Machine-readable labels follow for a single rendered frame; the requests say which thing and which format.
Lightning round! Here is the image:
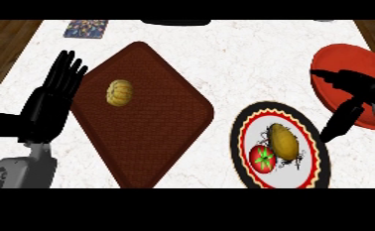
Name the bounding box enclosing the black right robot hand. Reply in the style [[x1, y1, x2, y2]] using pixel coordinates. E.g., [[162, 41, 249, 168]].
[[308, 68, 375, 144]]

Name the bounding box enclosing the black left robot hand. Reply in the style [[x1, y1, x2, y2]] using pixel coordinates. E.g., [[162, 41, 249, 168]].
[[0, 50, 90, 145]]

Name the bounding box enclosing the red bowl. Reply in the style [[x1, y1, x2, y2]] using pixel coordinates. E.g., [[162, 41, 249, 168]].
[[308, 43, 375, 131]]

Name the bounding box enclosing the yellow lemon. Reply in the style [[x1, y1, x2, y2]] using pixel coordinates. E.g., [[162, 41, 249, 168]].
[[268, 123, 299, 162]]

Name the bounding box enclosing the patterned black-rimmed plate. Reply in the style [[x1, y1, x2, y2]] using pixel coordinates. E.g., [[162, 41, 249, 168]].
[[229, 101, 332, 189]]

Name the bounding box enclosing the small yellow ribbed squash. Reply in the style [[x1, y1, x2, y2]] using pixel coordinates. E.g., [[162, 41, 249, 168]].
[[105, 79, 134, 107]]

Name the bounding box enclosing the dark brown woven placemat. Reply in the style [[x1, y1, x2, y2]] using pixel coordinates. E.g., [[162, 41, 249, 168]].
[[71, 41, 215, 189]]

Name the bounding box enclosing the colourful patterned square coaster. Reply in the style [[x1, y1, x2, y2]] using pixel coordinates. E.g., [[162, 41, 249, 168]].
[[62, 20, 109, 40]]

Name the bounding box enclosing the red tomato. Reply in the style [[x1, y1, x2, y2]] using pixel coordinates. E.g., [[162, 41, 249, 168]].
[[248, 145, 279, 174]]

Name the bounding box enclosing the black rounded appliance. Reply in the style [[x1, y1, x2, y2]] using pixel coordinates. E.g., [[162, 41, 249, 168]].
[[138, 20, 212, 27]]

